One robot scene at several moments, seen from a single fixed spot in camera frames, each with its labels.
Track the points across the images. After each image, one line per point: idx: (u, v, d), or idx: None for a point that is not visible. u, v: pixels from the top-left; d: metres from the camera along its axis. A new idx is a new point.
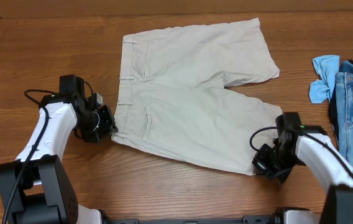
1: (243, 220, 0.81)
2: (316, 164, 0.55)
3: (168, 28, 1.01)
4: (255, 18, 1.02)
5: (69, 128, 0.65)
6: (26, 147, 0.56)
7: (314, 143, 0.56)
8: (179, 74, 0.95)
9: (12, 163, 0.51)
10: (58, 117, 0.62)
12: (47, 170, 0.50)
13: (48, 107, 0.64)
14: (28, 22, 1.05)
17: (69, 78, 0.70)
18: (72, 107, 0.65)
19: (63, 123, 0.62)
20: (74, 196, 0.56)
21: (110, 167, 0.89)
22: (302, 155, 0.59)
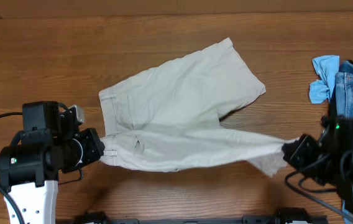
1: (242, 220, 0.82)
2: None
3: (143, 71, 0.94)
4: (226, 38, 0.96)
5: (56, 195, 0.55)
6: None
7: None
8: (168, 115, 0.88)
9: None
10: (38, 219, 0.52)
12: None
13: (16, 201, 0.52)
14: (27, 22, 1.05)
17: (36, 111, 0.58)
18: (45, 168, 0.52)
19: (47, 218, 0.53)
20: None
21: (109, 166, 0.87)
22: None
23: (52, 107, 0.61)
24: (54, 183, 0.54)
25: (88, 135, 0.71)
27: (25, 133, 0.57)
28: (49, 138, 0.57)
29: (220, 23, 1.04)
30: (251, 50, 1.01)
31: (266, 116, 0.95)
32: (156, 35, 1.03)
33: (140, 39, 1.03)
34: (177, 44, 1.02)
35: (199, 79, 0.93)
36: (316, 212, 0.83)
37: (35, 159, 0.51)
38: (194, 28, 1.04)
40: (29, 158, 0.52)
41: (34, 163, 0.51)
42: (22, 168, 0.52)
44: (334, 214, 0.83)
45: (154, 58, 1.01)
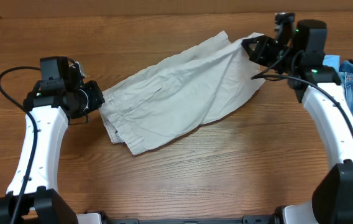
1: (242, 220, 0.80)
2: (322, 121, 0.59)
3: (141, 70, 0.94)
4: (222, 31, 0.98)
5: (62, 133, 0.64)
6: (18, 173, 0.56)
7: (324, 99, 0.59)
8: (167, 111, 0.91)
9: (5, 198, 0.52)
10: (48, 128, 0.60)
12: (42, 208, 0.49)
13: (35, 114, 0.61)
14: (28, 22, 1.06)
17: (50, 62, 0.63)
18: (61, 110, 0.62)
19: (55, 134, 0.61)
20: (69, 213, 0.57)
21: (110, 167, 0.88)
22: (310, 108, 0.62)
23: (64, 61, 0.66)
24: (64, 120, 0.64)
25: (91, 87, 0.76)
27: (41, 82, 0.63)
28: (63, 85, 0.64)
29: (220, 23, 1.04)
30: None
31: (266, 116, 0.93)
32: (156, 34, 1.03)
33: (140, 38, 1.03)
34: (178, 43, 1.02)
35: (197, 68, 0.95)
36: None
37: (55, 99, 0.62)
38: (194, 27, 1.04)
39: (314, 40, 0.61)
40: (50, 98, 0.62)
41: (54, 104, 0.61)
42: (43, 104, 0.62)
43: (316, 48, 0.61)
44: None
45: (154, 58, 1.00)
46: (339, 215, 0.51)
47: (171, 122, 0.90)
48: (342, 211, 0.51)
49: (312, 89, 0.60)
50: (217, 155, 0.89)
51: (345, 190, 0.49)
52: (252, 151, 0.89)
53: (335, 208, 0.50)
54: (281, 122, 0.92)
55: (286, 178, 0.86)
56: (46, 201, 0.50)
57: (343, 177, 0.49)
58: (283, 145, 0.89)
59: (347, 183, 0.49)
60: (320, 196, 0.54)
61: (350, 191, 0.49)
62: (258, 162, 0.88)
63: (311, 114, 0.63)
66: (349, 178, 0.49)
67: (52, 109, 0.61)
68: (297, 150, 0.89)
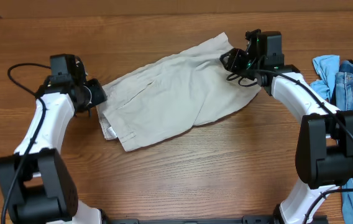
1: (242, 220, 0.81)
2: (292, 101, 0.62)
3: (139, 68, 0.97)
4: (222, 33, 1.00)
5: (66, 119, 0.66)
6: (25, 139, 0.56)
7: (288, 82, 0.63)
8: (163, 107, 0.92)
9: (10, 157, 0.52)
10: (55, 108, 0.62)
12: (46, 163, 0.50)
13: (45, 99, 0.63)
14: (28, 22, 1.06)
17: (59, 59, 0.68)
18: (69, 99, 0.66)
19: (61, 114, 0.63)
20: (71, 181, 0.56)
21: (110, 167, 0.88)
22: (278, 94, 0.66)
23: (71, 59, 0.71)
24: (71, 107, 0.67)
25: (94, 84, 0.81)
27: (52, 76, 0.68)
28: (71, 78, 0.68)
29: (220, 23, 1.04)
30: None
31: (266, 116, 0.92)
32: (156, 34, 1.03)
33: (140, 38, 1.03)
34: (178, 43, 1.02)
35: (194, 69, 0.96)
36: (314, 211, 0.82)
37: (64, 89, 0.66)
38: (194, 27, 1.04)
39: (272, 44, 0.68)
40: (59, 88, 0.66)
41: (63, 92, 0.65)
42: (52, 93, 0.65)
43: (276, 50, 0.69)
44: (334, 214, 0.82)
45: (154, 58, 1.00)
46: (319, 169, 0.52)
47: (164, 120, 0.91)
48: (319, 162, 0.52)
49: (278, 79, 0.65)
50: (217, 155, 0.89)
51: (315, 137, 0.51)
52: (252, 151, 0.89)
53: (312, 159, 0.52)
54: (281, 122, 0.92)
55: (286, 178, 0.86)
56: (49, 159, 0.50)
57: (311, 124, 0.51)
58: (283, 145, 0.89)
59: (317, 129, 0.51)
60: (299, 158, 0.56)
61: (320, 139, 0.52)
62: (257, 162, 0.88)
63: (283, 102, 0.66)
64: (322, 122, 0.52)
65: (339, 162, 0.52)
66: (316, 124, 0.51)
67: (60, 96, 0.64)
68: None
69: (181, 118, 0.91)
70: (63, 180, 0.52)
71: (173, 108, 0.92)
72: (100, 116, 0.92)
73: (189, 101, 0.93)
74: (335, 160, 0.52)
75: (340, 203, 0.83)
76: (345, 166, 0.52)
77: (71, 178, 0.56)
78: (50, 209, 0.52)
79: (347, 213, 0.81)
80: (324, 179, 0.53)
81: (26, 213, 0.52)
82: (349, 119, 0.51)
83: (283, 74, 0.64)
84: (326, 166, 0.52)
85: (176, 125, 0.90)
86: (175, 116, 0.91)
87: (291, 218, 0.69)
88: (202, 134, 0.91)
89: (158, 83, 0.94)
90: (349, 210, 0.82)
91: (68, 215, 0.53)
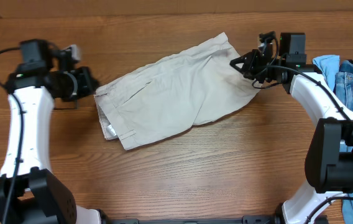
1: (243, 220, 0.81)
2: (311, 102, 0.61)
3: (138, 68, 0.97)
4: (222, 33, 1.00)
5: (48, 111, 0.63)
6: (7, 158, 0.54)
7: (307, 82, 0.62)
8: (162, 107, 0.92)
9: None
10: (35, 111, 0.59)
12: (37, 188, 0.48)
13: (18, 96, 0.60)
14: (27, 22, 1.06)
17: (30, 45, 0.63)
18: (45, 87, 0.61)
19: (41, 112, 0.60)
20: (66, 191, 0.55)
21: (110, 166, 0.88)
22: (295, 93, 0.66)
23: (44, 45, 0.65)
24: (49, 98, 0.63)
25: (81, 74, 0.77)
27: (23, 65, 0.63)
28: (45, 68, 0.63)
29: (220, 23, 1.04)
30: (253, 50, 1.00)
31: (267, 116, 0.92)
32: (156, 34, 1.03)
33: (140, 38, 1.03)
34: (178, 43, 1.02)
35: (195, 68, 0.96)
36: None
37: (38, 78, 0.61)
38: (194, 27, 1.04)
39: (294, 43, 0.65)
40: (32, 78, 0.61)
41: (37, 83, 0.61)
42: (25, 84, 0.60)
43: (299, 50, 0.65)
44: (334, 214, 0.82)
45: (154, 58, 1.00)
46: (330, 174, 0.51)
47: (163, 119, 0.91)
48: (331, 168, 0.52)
49: (299, 78, 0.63)
50: (217, 155, 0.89)
51: (330, 141, 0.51)
52: (252, 151, 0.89)
53: (323, 163, 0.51)
54: (281, 122, 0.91)
55: (286, 177, 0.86)
56: (40, 182, 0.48)
57: (327, 128, 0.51)
58: (283, 145, 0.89)
59: (331, 134, 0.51)
60: (311, 162, 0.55)
61: (334, 145, 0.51)
62: (258, 162, 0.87)
63: (301, 100, 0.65)
64: (339, 128, 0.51)
65: (352, 169, 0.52)
66: (332, 127, 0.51)
67: (35, 89, 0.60)
68: (297, 150, 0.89)
69: (181, 117, 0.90)
70: (58, 196, 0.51)
71: (173, 108, 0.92)
72: (100, 114, 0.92)
73: (188, 100, 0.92)
74: (347, 167, 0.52)
75: (340, 203, 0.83)
76: None
77: (64, 189, 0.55)
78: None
79: (347, 214, 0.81)
80: (334, 185, 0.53)
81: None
82: None
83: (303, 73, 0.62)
84: (337, 172, 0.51)
85: (176, 124, 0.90)
86: (174, 116, 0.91)
87: (293, 218, 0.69)
88: (203, 134, 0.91)
89: (158, 82, 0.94)
90: (349, 210, 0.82)
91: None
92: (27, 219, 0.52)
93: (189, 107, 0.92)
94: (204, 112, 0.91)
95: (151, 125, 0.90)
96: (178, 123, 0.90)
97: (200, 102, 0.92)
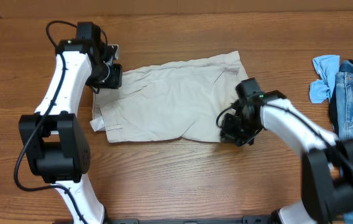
1: (242, 220, 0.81)
2: (283, 132, 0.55)
3: (143, 68, 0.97)
4: (235, 51, 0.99)
5: (84, 81, 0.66)
6: (44, 100, 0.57)
7: (276, 111, 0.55)
8: (158, 109, 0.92)
9: (32, 115, 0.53)
10: (74, 70, 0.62)
12: (65, 125, 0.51)
13: (64, 55, 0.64)
14: (27, 22, 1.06)
17: (86, 25, 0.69)
18: (88, 58, 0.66)
19: (80, 72, 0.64)
20: (87, 145, 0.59)
21: (110, 166, 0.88)
22: (269, 124, 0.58)
23: (97, 30, 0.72)
24: (89, 68, 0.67)
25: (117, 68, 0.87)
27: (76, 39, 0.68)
28: (94, 43, 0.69)
29: (220, 23, 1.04)
30: (252, 50, 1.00)
31: None
32: (156, 34, 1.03)
33: (140, 38, 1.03)
34: (177, 43, 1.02)
35: (202, 76, 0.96)
36: None
37: (84, 47, 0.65)
38: (194, 27, 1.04)
39: (248, 87, 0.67)
40: (79, 45, 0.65)
41: (82, 51, 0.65)
42: (72, 48, 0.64)
43: (255, 89, 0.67)
44: None
45: (154, 58, 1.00)
46: (330, 209, 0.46)
47: (157, 121, 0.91)
48: (333, 197, 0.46)
49: (265, 109, 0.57)
50: (217, 155, 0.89)
51: (319, 176, 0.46)
52: (252, 152, 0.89)
53: (321, 200, 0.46)
54: None
55: (286, 178, 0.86)
56: (68, 120, 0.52)
57: (312, 162, 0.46)
58: (283, 145, 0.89)
59: (319, 167, 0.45)
60: (307, 200, 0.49)
61: (326, 180, 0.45)
62: (258, 162, 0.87)
63: (274, 131, 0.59)
64: (323, 157, 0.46)
65: (347, 194, 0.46)
66: (317, 158, 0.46)
67: (80, 55, 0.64)
68: None
69: (180, 124, 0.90)
70: (79, 143, 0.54)
71: (168, 111, 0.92)
72: (94, 105, 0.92)
73: (190, 108, 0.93)
74: (348, 189, 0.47)
75: None
76: None
77: (86, 143, 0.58)
78: (64, 167, 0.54)
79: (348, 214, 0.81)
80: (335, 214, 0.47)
81: (41, 170, 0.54)
82: (350, 147, 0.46)
83: (269, 102, 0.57)
84: (337, 205, 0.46)
85: (169, 128, 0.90)
86: (169, 119, 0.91)
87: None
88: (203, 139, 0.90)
89: (158, 84, 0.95)
90: None
91: (78, 173, 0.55)
92: (46, 156, 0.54)
93: (185, 114, 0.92)
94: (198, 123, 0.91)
95: (145, 126, 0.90)
96: (171, 127, 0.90)
97: (196, 112, 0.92)
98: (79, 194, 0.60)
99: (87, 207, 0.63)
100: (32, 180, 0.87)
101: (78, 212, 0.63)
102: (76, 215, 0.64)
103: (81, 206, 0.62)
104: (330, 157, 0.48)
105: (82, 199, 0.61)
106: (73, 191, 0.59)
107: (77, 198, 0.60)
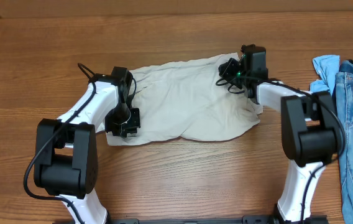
1: (243, 220, 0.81)
2: (272, 99, 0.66)
3: (143, 68, 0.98)
4: (235, 53, 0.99)
5: (106, 111, 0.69)
6: (69, 111, 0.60)
7: (269, 86, 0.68)
8: (158, 109, 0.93)
9: (53, 121, 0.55)
10: (102, 97, 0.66)
12: (82, 134, 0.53)
13: (97, 84, 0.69)
14: (28, 22, 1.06)
17: (122, 70, 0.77)
18: (117, 91, 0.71)
19: (105, 102, 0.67)
20: (96, 165, 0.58)
21: (110, 167, 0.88)
22: (264, 99, 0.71)
23: (128, 76, 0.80)
24: (115, 100, 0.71)
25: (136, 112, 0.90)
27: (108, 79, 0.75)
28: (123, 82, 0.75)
29: (220, 23, 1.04)
30: None
31: (267, 116, 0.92)
32: (155, 34, 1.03)
33: (140, 38, 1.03)
34: (177, 43, 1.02)
35: (202, 76, 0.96)
36: (315, 211, 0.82)
37: (116, 82, 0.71)
38: (194, 27, 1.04)
39: (258, 60, 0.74)
40: (111, 79, 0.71)
41: (114, 84, 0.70)
42: (104, 81, 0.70)
43: (261, 66, 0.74)
44: (334, 214, 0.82)
45: (154, 58, 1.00)
46: (303, 145, 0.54)
47: (156, 121, 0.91)
48: (302, 140, 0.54)
49: (261, 85, 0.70)
50: (217, 155, 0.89)
51: (294, 114, 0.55)
52: (252, 151, 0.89)
53: (294, 134, 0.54)
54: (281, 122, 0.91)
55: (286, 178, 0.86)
56: (86, 130, 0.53)
57: (288, 104, 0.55)
58: None
59: (294, 107, 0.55)
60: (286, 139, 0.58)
61: (300, 119, 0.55)
62: (257, 162, 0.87)
63: (269, 106, 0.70)
64: (298, 102, 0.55)
65: (325, 137, 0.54)
66: (293, 102, 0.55)
67: (110, 86, 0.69)
68: None
69: (179, 126, 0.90)
70: (90, 158, 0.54)
71: (167, 111, 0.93)
72: None
73: (189, 108, 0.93)
74: (319, 134, 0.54)
75: (340, 203, 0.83)
76: (327, 142, 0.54)
77: (95, 162, 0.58)
78: (69, 180, 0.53)
79: (347, 214, 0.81)
80: (309, 154, 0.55)
81: (46, 179, 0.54)
82: (324, 98, 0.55)
83: (266, 81, 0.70)
84: (310, 142, 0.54)
85: (168, 128, 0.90)
86: (168, 120, 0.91)
87: (288, 210, 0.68)
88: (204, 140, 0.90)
89: (159, 84, 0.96)
90: (349, 210, 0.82)
91: (82, 191, 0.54)
92: (54, 165, 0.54)
93: (184, 113, 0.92)
94: (197, 123, 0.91)
95: (145, 127, 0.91)
96: (171, 127, 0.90)
97: (196, 112, 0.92)
98: (82, 206, 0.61)
99: (90, 217, 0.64)
100: (32, 180, 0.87)
101: (79, 219, 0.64)
102: (77, 221, 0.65)
103: (82, 214, 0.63)
104: (306, 109, 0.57)
105: (84, 208, 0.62)
106: (76, 205, 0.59)
107: (80, 209, 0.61)
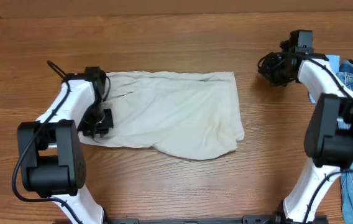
1: (243, 220, 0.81)
2: (313, 82, 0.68)
3: (137, 71, 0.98)
4: (230, 71, 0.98)
5: (84, 107, 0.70)
6: (46, 112, 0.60)
7: (314, 65, 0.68)
8: (140, 117, 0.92)
9: (32, 122, 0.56)
10: (77, 94, 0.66)
12: (64, 129, 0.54)
13: (70, 83, 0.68)
14: (27, 22, 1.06)
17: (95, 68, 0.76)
18: (92, 87, 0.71)
19: (82, 99, 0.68)
20: (82, 160, 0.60)
21: (109, 167, 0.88)
22: (303, 77, 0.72)
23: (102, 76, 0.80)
24: (91, 96, 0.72)
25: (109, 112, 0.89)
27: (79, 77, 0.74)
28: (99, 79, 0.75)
29: (220, 23, 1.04)
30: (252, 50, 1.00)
31: (266, 116, 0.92)
32: (156, 34, 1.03)
33: (140, 38, 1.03)
34: (178, 43, 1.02)
35: (191, 90, 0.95)
36: None
37: (90, 78, 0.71)
38: (194, 27, 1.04)
39: (304, 37, 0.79)
40: (84, 76, 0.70)
41: (87, 79, 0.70)
42: (77, 78, 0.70)
43: (306, 43, 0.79)
44: (334, 214, 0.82)
45: (154, 58, 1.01)
46: (325, 145, 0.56)
47: (136, 129, 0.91)
48: (326, 140, 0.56)
49: (306, 61, 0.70)
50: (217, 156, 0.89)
51: (327, 114, 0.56)
52: (253, 151, 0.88)
53: (321, 133, 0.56)
54: (281, 122, 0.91)
55: (285, 178, 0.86)
56: (66, 126, 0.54)
57: (326, 101, 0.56)
58: (283, 145, 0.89)
59: (331, 107, 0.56)
60: (311, 135, 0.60)
61: (331, 120, 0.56)
62: (258, 162, 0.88)
63: (306, 84, 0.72)
64: (337, 104, 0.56)
65: (349, 143, 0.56)
66: (330, 102, 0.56)
67: (84, 82, 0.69)
68: (297, 150, 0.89)
69: (156, 135, 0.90)
70: (76, 153, 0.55)
71: (149, 121, 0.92)
72: None
73: (171, 119, 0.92)
74: (343, 139, 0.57)
75: (340, 203, 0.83)
76: (347, 147, 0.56)
77: (81, 157, 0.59)
78: (58, 177, 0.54)
79: (347, 214, 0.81)
80: (328, 155, 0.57)
81: (36, 181, 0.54)
82: None
83: (311, 58, 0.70)
84: (332, 143, 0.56)
85: (146, 137, 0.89)
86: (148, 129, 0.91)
87: (293, 210, 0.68)
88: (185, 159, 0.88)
89: (145, 92, 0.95)
90: (349, 210, 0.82)
91: (73, 186, 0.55)
92: (42, 166, 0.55)
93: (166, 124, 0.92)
94: (178, 135, 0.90)
95: (122, 133, 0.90)
96: (149, 136, 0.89)
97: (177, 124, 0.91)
98: (77, 205, 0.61)
99: (86, 216, 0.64)
100: None
101: (76, 218, 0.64)
102: (76, 221, 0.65)
103: (79, 213, 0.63)
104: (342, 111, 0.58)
105: (79, 207, 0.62)
106: (70, 203, 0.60)
107: (75, 208, 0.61)
